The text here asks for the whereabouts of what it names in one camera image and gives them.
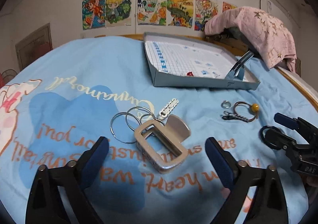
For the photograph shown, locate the white air conditioner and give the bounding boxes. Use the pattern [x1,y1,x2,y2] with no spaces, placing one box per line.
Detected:
[260,0,281,18]

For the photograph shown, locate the small orange face drawing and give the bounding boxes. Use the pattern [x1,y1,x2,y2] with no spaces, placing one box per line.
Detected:
[222,2,237,12]

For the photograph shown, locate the beige hair claw clip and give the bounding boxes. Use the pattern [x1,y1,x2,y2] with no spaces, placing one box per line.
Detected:
[134,115,191,173]

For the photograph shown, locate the landscape tree drawing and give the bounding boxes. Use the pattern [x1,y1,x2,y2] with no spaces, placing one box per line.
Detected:
[167,0,194,29]

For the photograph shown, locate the grey shallow tray box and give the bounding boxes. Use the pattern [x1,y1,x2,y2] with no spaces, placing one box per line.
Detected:
[143,32,260,90]

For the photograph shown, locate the brown wall cabinet door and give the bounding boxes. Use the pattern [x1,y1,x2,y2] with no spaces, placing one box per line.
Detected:
[15,23,53,71]

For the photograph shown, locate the brown cord yellow bead bracelet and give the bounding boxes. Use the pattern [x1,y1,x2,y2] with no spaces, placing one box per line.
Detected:
[232,101,260,123]

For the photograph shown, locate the pink floral cloth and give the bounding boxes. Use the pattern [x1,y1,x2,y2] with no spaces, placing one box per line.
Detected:
[204,7,297,73]

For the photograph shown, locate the silver ring hoops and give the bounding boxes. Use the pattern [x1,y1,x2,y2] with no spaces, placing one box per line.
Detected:
[110,106,157,144]

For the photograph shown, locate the red white poster drawing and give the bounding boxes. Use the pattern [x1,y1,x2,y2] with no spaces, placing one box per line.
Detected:
[195,0,219,31]

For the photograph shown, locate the white wavy hair clip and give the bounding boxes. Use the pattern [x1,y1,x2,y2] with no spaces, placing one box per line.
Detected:
[157,98,179,121]

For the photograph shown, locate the light blue cartoon bedsheet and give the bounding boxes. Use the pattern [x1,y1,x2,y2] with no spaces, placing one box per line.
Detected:
[1,37,317,223]

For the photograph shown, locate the mermaid drawing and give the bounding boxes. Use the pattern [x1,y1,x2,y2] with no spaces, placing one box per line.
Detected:
[82,0,106,30]

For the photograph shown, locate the black hair tie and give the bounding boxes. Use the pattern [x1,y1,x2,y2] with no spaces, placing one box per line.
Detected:
[259,125,281,150]

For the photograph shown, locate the blond boy drawing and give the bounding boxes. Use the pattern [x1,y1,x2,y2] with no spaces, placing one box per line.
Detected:
[105,0,132,27]

